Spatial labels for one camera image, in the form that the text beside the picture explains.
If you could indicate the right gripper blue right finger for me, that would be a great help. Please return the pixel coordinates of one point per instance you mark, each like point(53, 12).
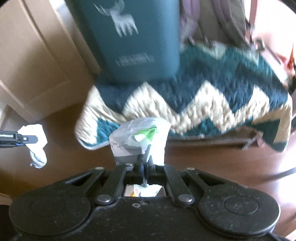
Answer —
point(154, 173)

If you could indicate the low wooden bench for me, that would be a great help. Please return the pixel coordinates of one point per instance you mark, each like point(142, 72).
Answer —
point(242, 137)

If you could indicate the white tissue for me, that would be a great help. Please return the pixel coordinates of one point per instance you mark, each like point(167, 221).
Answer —
point(37, 153)

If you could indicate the beige wooden door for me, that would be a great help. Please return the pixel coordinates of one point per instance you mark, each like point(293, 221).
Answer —
point(46, 65)

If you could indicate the teal white zigzag quilt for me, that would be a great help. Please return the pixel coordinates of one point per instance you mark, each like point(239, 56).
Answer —
point(217, 90)

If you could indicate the teal deer trash bin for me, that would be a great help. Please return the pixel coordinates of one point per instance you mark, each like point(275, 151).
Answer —
point(132, 41)

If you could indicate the white green snack wrapper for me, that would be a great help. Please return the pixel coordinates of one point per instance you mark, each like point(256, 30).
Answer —
point(134, 137)

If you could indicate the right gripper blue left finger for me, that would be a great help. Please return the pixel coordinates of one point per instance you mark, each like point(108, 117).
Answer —
point(136, 169)

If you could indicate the purple grey backpack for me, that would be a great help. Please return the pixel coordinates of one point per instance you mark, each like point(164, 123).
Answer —
point(222, 21)

